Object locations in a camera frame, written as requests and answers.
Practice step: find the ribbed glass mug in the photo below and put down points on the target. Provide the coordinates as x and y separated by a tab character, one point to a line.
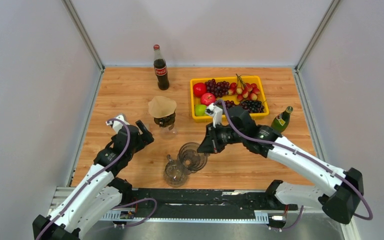
175	174

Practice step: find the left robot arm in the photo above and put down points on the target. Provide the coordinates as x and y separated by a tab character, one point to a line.
100	190

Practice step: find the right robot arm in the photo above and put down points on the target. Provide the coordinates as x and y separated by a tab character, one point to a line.
337	192

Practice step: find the red apple far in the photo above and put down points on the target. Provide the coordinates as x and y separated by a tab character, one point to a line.
199	89

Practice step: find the grey transparent coffee dripper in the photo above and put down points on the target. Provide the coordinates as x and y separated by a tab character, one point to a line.
192	160

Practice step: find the yellow plastic fruit tray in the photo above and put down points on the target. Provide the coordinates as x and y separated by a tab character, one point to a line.
206	118

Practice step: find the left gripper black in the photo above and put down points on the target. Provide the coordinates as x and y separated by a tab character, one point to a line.
146	138

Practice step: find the red grape bunch far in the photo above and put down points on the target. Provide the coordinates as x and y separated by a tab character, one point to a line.
217	88

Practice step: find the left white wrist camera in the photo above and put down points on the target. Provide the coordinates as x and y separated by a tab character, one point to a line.
117	123

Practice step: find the green glass bottle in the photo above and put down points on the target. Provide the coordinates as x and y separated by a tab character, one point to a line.
282	120

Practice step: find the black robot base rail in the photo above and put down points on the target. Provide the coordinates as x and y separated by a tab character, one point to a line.
173	205

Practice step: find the red apple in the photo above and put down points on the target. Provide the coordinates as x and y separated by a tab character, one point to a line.
199	89
207	99

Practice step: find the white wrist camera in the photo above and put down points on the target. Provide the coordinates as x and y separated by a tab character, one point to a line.
117	123
216	113

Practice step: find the cola glass bottle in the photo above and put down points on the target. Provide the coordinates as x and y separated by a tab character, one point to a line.
160	69

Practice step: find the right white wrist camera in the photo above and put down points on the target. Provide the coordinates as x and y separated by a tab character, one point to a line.
216	113

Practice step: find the dark grape bunch near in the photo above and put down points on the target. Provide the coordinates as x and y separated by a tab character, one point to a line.
252	106

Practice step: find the light green apple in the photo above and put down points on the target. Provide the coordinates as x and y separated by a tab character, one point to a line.
200	110

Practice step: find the clear glass carafe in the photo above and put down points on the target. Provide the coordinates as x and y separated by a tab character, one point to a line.
169	132

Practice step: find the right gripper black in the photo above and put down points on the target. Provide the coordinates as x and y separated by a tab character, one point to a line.
210	143

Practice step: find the red apple near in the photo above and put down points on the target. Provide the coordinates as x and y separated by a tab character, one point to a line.
207	99

